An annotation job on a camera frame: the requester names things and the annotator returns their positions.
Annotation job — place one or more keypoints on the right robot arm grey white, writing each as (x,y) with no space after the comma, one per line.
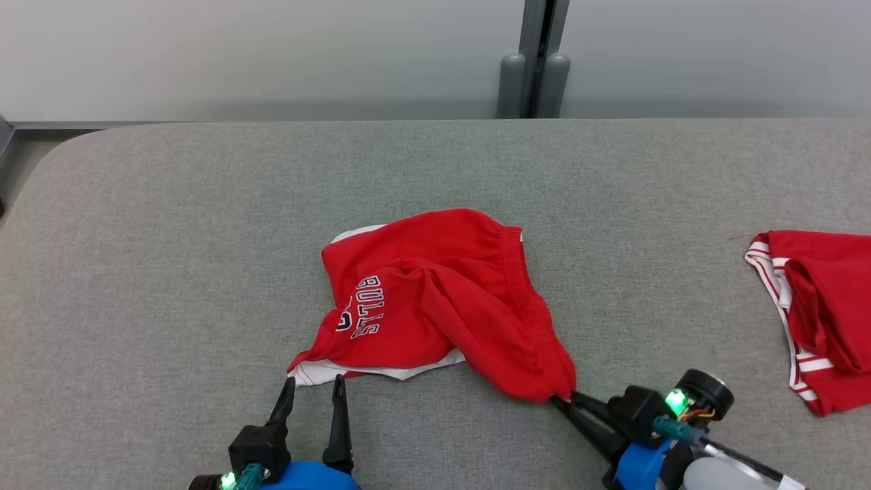
(721,476)

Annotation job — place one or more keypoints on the grey metal partition post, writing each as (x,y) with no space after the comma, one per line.
(544,34)

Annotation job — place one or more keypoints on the red basketball shorts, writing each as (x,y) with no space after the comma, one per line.
(422,306)

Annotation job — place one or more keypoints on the red basketball jersey white trim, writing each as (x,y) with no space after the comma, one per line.
(837,306)

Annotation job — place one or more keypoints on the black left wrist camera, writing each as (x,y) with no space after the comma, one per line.
(258,446)

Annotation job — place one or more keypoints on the grey cylinder post cover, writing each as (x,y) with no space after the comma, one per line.
(554,85)
(512,85)

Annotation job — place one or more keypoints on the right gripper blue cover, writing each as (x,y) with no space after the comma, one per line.
(643,466)

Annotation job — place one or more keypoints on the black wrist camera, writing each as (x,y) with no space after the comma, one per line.
(636,412)
(258,446)

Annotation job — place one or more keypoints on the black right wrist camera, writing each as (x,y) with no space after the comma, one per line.
(636,412)

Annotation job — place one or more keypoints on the grey floor rail strip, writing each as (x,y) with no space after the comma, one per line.
(102,125)

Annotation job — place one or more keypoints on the grey fabric sofa seat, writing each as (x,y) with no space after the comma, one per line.
(204,272)

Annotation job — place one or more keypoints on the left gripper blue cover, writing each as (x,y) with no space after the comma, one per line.
(313,478)

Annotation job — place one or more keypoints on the grey metal frame bracket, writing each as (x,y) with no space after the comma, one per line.
(5,139)

